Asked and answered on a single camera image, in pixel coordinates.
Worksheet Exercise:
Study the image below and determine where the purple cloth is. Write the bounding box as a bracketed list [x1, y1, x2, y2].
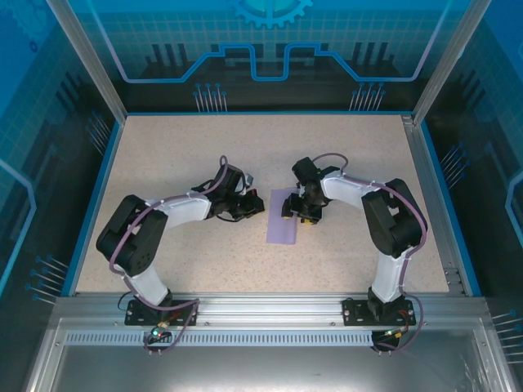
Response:
[265, 187, 302, 247]

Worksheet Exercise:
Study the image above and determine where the grey metal tray sheet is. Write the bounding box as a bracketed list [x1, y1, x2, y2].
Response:
[24, 318, 514, 392]

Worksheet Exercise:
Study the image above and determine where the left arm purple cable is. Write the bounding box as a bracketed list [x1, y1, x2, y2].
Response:
[108, 154, 230, 357]

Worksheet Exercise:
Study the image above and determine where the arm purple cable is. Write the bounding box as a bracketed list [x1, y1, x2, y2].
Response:
[312, 151, 430, 354]
[108, 154, 230, 357]

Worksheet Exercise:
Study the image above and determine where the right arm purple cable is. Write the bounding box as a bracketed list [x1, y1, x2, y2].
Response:
[312, 151, 430, 354]

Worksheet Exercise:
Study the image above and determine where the long aluminium mounting rail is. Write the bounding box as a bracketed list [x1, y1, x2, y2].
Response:
[55, 292, 489, 327]

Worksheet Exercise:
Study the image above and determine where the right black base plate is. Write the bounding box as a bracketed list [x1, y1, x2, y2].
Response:
[342, 297, 414, 327]

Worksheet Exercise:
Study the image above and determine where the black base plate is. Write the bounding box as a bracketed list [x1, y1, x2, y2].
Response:
[342, 297, 414, 327]
[124, 299, 199, 327]

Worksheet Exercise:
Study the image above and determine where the aluminium side rail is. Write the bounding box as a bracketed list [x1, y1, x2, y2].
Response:
[400, 114, 467, 296]

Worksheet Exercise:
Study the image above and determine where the slotted aluminium cable duct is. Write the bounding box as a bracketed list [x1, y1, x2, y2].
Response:
[64, 331, 375, 347]

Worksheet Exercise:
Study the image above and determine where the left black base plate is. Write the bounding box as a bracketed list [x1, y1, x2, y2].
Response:
[124, 299, 199, 327]

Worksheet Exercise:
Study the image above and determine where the aluminium frame post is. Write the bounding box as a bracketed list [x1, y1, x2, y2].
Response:
[43, 0, 128, 123]
[411, 0, 494, 126]

